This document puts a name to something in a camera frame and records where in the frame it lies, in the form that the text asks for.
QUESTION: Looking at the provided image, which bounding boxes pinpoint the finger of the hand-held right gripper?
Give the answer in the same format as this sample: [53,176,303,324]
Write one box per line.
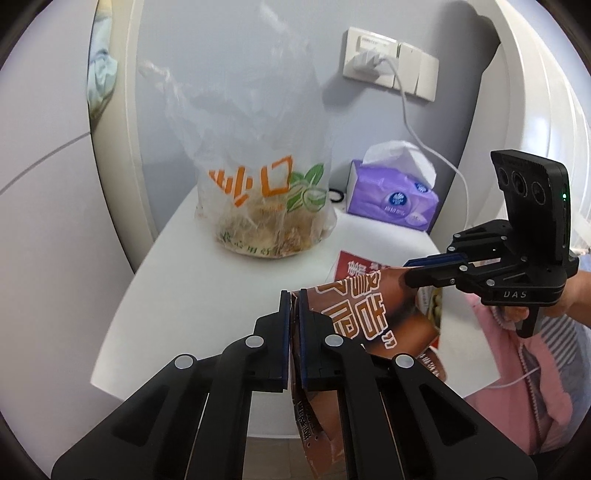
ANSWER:
[403,258,497,296]
[402,219,520,268]

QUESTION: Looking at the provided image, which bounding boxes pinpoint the clear plastic food bag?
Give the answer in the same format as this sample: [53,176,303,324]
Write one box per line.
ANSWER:
[137,0,338,261]

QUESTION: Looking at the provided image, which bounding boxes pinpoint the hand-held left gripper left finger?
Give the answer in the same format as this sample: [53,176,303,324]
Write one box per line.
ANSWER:
[51,290,293,480]

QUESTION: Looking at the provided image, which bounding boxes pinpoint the person's right hand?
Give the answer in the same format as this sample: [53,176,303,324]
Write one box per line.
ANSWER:
[500,271,591,330]

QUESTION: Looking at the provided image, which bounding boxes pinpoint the white bed headboard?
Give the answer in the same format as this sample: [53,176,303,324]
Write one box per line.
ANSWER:
[427,0,591,259]

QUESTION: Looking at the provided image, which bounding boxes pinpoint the light blue cloth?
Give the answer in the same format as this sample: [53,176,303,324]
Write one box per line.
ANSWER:
[88,9,118,121]

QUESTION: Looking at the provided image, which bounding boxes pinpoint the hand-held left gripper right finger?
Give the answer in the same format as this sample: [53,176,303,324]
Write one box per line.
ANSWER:
[295,288,539,480]

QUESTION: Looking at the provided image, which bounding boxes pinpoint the white wardrobe door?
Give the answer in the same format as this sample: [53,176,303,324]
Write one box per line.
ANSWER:
[0,0,158,416]

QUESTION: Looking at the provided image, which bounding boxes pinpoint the white wall switch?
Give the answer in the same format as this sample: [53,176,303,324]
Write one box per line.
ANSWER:
[392,42,438,103]

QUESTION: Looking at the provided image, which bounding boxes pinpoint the white nightstand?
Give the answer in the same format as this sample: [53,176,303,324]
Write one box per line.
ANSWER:
[90,187,502,439]

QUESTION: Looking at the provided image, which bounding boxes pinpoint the grey striped bedding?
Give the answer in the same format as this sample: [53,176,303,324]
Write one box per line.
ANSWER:
[522,251,591,444]

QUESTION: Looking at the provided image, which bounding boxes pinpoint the white charger plug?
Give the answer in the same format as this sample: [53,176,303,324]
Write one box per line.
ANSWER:
[353,50,391,70]

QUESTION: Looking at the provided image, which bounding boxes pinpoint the pink blanket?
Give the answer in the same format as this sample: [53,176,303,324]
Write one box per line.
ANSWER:
[464,295,583,455]

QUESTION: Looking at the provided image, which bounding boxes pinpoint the white charger cable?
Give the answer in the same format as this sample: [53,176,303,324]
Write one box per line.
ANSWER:
[379,55,543,391]

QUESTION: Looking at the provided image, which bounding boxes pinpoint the white wall socket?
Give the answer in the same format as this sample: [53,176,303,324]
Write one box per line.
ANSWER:
[342,27,402,88]

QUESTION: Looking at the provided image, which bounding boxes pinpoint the brown snack wrapper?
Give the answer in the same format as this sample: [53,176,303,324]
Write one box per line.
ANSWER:
[287,265,446,480]

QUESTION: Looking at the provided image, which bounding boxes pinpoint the purple tissue pack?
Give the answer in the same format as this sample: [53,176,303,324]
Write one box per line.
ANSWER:
[346,141,439,233]

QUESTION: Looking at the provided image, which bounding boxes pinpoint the red snack packet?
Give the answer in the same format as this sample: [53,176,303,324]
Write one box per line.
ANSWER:
[333,250,446,370]

